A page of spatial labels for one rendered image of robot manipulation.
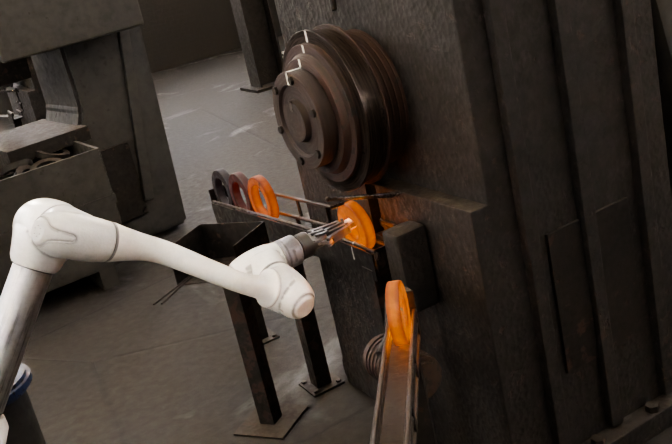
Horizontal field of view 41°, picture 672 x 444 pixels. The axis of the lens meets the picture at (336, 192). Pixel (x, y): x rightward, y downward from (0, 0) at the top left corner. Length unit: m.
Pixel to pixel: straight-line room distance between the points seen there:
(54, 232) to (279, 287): 0.58
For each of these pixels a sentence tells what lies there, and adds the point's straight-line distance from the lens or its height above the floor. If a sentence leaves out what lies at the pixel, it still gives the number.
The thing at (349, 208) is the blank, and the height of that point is 0.83.
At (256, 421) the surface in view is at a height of 0.01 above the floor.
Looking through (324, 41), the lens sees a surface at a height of 1.32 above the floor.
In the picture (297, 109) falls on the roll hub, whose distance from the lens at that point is 2.43.
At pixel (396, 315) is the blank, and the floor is 0.73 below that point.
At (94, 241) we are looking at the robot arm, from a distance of 2.18.
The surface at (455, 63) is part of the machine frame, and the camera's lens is 2.19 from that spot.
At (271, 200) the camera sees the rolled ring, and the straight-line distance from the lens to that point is 3.18.
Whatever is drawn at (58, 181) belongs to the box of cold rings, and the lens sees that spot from 4.72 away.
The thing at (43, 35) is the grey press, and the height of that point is 1.34.
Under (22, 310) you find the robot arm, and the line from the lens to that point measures 2.34.
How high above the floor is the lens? 1.65
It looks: 17 degrees down
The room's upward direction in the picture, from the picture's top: 13 degrees counter-clockwise
